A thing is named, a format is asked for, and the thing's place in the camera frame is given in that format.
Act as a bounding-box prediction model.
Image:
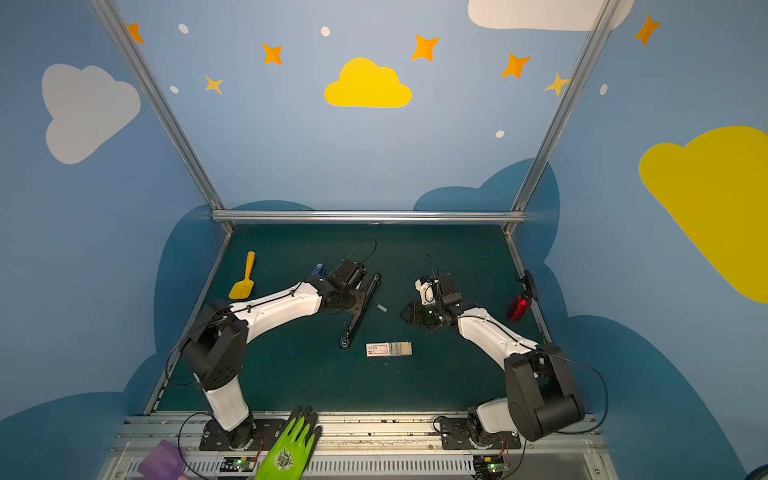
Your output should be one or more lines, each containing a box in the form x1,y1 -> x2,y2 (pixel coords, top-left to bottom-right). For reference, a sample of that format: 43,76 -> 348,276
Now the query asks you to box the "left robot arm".
178,259 -> 381,451

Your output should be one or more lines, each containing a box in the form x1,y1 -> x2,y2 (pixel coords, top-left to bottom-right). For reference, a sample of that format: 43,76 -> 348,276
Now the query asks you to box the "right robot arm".
401,274 -> 585,448

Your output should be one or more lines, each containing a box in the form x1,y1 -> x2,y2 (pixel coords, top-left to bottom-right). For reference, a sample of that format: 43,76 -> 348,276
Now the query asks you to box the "red black clamp tool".
506,270 -> 538,323

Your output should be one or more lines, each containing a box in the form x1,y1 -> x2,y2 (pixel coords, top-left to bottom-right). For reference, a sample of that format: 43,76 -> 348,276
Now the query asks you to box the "yellow toy shovel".
228,251 -> 256,300

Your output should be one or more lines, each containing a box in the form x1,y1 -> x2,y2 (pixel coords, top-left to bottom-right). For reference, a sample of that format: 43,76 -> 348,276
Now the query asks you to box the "green black work glove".
255,406 -> 322,480

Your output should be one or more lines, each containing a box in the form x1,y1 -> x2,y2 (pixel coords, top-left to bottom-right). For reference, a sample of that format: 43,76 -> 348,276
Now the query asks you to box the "purple cloth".
138,440 -> 184,480

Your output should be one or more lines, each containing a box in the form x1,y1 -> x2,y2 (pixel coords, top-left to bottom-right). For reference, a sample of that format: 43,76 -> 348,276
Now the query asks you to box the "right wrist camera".
414,278 -> 435,306

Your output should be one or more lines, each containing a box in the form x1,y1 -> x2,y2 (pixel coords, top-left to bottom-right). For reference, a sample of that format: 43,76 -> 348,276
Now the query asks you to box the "aluminium frame back bar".
211,210 -> 526,224

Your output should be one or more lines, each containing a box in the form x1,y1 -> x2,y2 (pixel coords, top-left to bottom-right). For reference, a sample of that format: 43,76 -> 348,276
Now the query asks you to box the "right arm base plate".
432,415 -> 522,450

